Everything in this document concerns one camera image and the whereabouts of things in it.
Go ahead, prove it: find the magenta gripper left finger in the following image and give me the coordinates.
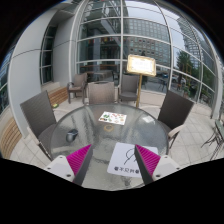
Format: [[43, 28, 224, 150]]
[[45, 143, 94, 187]]

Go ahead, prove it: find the colourful menu card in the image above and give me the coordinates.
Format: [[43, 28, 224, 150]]
[[99, 111, 127, 125]]

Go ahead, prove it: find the round glass table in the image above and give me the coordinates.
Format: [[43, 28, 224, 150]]
[[51, 104, 167, 190]]

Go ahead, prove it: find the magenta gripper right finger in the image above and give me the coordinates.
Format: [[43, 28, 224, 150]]
[[134, 144, 181, 186]]

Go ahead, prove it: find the background wicker chair right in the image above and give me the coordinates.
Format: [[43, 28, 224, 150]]
[[118, 75, 139, 101]]

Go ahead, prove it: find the wooden bench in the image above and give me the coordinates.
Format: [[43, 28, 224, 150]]
[[0, 85, 70, 160]]

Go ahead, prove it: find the background wicker chair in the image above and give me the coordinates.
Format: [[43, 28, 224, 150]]
[[67, 73, 87, 102], [118, 75, 139, 101]]

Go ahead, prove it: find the white mouse pad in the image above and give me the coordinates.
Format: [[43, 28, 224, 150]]
[[107, 142, 158, 178]]

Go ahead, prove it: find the gold framed menu stand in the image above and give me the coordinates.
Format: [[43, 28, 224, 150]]
[[127, 54, 156, 106]]

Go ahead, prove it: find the far wicker chair at table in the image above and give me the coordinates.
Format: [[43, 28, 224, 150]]
[[84, 81, 115, 105]]

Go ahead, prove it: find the background wicker chair left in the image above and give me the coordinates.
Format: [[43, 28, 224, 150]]
[[67, 73, 87, 102]]

